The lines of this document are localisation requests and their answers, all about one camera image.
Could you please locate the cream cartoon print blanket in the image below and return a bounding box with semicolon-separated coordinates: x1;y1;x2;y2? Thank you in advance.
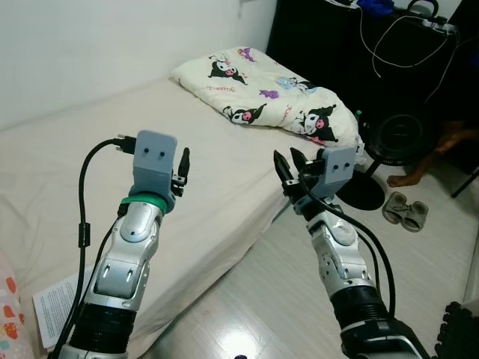
171;47;360;147

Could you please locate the white printed booklet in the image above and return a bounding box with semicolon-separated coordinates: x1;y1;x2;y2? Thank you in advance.
31;269;98;351

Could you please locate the pink dotted pillow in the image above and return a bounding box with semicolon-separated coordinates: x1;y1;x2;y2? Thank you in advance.
0;251;34;359

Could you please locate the beige bed mattress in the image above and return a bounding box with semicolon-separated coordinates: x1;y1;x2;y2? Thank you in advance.
0;75;360;356

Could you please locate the grey slipper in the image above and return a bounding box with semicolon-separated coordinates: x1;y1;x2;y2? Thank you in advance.
382;191;411;224
400;200;431;233

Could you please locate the black floor fan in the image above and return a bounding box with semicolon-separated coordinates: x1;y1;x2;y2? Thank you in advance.
333;112;431;212

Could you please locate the black cabinet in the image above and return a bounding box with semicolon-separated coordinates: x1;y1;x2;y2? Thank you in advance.
266;0;479;162

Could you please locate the white board panel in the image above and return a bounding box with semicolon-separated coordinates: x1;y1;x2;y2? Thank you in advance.
238;0;279;72

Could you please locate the person's bare leg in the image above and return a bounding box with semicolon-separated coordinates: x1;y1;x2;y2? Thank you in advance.
387;123;479;188

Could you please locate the black stand leg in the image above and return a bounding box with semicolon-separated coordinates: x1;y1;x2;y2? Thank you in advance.
449;168;479;199

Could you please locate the blue cloth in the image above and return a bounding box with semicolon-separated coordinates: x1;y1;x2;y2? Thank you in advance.
358;0;394;17

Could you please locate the black foam floor mat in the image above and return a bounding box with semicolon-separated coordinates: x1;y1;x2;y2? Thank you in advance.
445;299;479;359

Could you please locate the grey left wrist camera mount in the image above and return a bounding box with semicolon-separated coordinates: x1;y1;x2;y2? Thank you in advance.
133;129;179;199

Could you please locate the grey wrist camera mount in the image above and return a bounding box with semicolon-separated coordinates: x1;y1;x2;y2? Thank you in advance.
133;129;179;199
322;146;356;197

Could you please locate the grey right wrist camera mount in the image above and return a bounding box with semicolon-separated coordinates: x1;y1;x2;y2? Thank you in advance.
322;146;356;197

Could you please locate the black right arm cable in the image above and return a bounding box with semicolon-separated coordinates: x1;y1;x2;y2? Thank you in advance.
283;179;397;315

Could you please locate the white cord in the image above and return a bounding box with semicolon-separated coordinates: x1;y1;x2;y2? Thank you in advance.
358;6;451;79

